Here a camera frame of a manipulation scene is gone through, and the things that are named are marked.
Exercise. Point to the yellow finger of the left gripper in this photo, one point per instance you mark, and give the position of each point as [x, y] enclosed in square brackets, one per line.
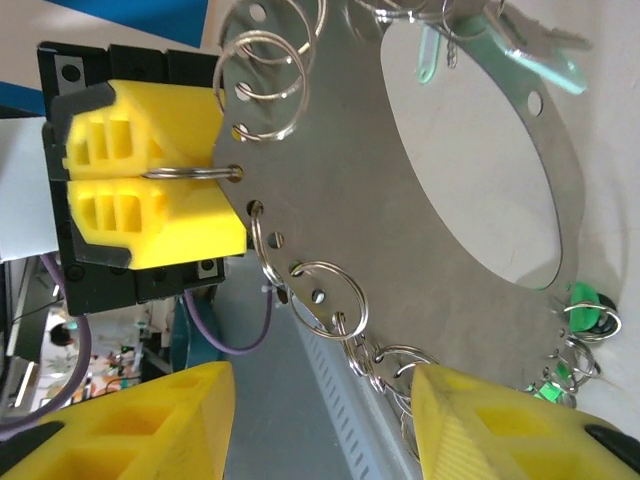
[170, 125]
[190, 225]

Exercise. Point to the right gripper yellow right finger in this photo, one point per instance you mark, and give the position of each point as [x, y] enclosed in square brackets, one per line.
[500, 430]

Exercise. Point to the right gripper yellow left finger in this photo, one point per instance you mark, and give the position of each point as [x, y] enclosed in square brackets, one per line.
[150, 430]

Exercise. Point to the bright green key tag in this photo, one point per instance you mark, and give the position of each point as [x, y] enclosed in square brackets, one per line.
[582, 310]

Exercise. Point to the round metal key plate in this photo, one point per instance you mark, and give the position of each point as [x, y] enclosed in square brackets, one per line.
[350, 175]

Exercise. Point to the mint key tag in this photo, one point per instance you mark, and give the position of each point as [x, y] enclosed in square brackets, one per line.
[430, 55]

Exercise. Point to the mint-headed silver key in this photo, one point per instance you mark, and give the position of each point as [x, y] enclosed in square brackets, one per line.
[545, 62]

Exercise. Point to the blue floral wall poster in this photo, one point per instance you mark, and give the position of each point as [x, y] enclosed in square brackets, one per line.
[140, 20]

